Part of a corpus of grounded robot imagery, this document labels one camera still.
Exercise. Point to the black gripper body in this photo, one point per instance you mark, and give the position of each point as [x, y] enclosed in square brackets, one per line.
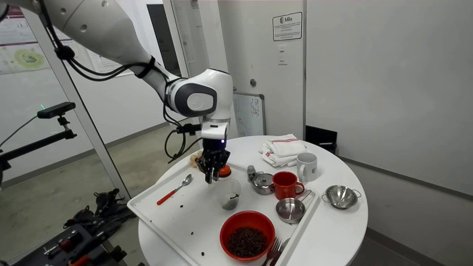
[214, 149]

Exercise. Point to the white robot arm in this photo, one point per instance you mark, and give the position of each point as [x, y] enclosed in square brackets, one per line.
[97, 30]

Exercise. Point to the steel bowl with red contents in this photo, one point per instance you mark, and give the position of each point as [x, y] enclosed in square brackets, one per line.
[261, 182]

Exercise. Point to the small steel bowl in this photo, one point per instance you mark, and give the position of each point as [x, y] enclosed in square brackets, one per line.
[290, 208]

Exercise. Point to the clear pack of round buns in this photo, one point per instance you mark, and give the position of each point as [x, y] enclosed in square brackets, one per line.
[196, 160]

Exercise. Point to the small steel shaker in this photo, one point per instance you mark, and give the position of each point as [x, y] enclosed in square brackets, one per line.
[251, 171]

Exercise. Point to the white tray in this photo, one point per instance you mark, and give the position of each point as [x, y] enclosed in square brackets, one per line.
[196, 222]

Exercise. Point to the small whiteboard panel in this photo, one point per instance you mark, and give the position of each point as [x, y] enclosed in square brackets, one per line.
[248, 114]

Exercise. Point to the white cloth red stripes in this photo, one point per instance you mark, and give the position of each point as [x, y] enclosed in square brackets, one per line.
[282, 149]

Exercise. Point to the red mug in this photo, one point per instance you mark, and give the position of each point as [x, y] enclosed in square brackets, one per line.
[285, 185]

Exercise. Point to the black box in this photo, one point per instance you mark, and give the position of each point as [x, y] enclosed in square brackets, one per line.
[321, 139]

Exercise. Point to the black equipment with red parts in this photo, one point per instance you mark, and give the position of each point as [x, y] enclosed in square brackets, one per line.
[89, 231]

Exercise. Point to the white door sign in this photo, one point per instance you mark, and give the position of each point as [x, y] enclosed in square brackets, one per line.
[287, 25]

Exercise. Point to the grey diagonal metal post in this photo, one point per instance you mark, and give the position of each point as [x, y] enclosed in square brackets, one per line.
[81, 115]

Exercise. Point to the black camera on stand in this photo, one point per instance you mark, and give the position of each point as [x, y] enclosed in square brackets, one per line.
[56, 109]

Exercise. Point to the wall poster with green circle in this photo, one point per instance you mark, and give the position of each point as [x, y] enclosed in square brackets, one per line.
[26, 58]

